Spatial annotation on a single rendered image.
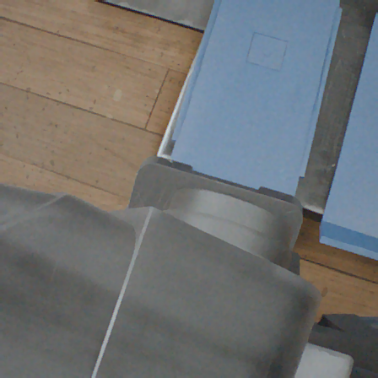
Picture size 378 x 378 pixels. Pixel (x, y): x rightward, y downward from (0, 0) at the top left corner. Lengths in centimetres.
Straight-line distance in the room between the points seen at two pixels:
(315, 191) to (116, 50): 15
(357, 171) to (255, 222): 33
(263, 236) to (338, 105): 35
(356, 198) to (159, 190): 20
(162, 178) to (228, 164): 18
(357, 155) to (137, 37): 15
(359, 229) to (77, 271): 37
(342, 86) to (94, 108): 15
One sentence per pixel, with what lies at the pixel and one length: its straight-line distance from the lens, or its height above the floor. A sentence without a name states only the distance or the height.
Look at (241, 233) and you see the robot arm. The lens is 25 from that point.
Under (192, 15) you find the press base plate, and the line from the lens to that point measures 63.
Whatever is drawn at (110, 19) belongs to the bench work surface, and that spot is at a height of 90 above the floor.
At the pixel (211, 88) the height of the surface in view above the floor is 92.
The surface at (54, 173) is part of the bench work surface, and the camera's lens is 60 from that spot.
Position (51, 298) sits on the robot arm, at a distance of 22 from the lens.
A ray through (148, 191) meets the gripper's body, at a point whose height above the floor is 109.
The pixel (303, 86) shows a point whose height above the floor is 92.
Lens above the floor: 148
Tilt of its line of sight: 75 degrees down
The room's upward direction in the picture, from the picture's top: 7 degrees clockwise
